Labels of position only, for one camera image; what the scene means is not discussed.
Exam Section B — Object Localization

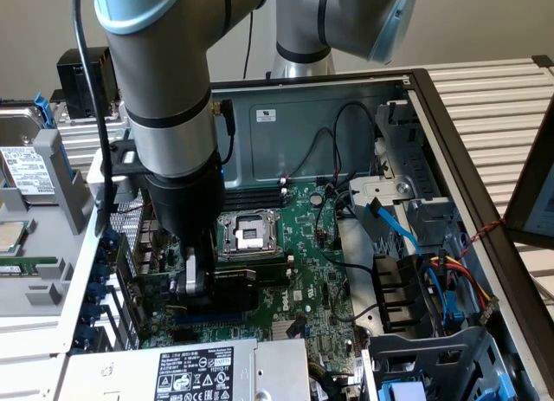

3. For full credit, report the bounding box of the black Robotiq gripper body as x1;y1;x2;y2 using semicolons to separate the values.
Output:
145;156;227;247

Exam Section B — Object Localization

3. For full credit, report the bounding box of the green graphics card black shroud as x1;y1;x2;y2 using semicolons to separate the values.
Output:
117;236;260;333

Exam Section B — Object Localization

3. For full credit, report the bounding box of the metal rear port block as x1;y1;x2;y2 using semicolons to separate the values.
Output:
134;218;164;276

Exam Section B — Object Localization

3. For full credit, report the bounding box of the empty black RAM slot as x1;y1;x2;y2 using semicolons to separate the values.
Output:
222;180;289;199
216;255;295;271
222;191;287;210

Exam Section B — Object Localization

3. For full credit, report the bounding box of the metal CPU socket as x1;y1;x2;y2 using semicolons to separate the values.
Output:
216;208;285;262

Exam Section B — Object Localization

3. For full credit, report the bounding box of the silver power supply unit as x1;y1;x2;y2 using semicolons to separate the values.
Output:
55;338;312;401

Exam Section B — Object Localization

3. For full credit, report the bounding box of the silver chipset heatsink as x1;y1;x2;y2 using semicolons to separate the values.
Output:
271;319;306;341

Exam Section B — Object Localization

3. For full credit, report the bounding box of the green Dell motherboard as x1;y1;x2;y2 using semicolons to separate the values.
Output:
133;182;364;376

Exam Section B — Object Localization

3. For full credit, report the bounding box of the open grey PC case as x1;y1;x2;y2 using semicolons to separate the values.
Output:
54;67;554;401

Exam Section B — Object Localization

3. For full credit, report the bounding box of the grey parts rack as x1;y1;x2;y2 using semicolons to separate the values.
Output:
0;127;105;320

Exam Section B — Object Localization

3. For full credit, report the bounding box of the black CPU cooler block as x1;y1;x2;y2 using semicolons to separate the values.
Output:
56;46;117;120

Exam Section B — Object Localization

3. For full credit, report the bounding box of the silver hard disk drive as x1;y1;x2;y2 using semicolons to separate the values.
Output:
0;106;60;205

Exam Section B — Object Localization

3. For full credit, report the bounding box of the green RAM stick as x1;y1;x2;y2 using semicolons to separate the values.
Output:
0;256;60;276

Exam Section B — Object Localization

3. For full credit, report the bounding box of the silver CPU chip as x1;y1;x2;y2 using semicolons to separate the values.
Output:
0;221;35;257

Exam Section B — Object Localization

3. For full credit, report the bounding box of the black fan shroud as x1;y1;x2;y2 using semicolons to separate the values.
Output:
371;253;434;335

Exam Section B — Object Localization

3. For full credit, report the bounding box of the grey metal drive cage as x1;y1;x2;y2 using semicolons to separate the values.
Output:
374;100;468;255

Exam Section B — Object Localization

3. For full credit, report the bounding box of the blue drive carrier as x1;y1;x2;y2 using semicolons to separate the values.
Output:
377;379;429;401

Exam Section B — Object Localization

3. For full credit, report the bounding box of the dark grey plastic disk bay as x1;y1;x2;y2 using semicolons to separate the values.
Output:
367;327;538;401

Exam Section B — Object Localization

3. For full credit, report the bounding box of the dark framed monitor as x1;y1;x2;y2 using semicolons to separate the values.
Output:
504;88;554;249

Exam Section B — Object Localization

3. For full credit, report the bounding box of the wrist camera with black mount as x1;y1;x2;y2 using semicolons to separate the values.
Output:
86;137;151;204

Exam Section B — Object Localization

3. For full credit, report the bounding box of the short black plug cable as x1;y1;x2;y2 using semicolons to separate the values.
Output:
218;98;238;165

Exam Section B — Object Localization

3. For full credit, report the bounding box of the thick black camera cable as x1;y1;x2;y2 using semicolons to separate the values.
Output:
71;0;117;238

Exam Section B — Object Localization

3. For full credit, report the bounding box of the thick black fan wire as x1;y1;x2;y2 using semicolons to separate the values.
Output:
322;251;376;275

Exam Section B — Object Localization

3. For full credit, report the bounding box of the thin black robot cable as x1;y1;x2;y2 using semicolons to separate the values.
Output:
242;10;255;80

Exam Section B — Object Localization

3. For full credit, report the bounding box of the blue drive bracket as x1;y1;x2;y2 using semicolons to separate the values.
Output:
33;93;74;190

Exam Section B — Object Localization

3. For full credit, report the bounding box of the silver metal bracket with screw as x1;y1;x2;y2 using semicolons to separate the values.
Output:
348;175;412;203

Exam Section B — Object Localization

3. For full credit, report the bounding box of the blue SATA wire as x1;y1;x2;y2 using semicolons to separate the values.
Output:
365;197;467;331

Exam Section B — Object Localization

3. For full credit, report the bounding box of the yellow red power wire bundle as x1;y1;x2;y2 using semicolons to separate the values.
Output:
426;253;499;328

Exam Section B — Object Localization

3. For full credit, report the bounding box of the red black twisted wire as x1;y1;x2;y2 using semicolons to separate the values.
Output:
458;218;506;259

